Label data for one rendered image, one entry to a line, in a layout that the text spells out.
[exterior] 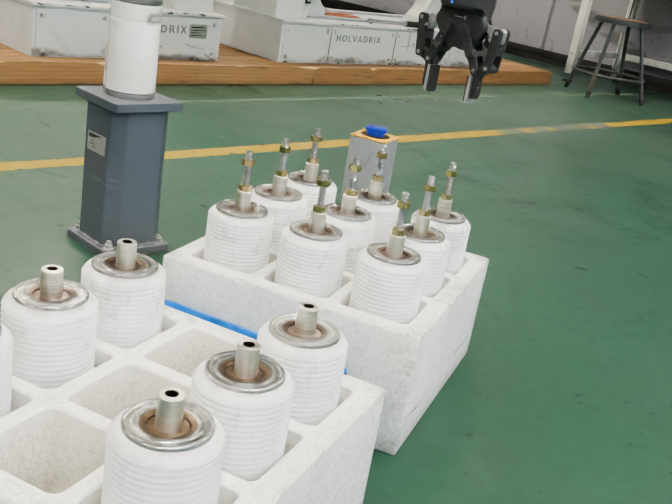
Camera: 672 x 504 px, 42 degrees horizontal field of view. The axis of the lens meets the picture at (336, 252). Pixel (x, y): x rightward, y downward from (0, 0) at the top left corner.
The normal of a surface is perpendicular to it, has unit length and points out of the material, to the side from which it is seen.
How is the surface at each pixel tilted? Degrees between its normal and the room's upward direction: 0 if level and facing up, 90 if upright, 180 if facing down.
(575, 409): 0
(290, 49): 90
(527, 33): 90
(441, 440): 0
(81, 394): 90
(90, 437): 90
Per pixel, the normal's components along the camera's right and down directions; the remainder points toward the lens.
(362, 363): -0.39, 0.26
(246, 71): 0.69, 0.35
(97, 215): -0.70, 0.14
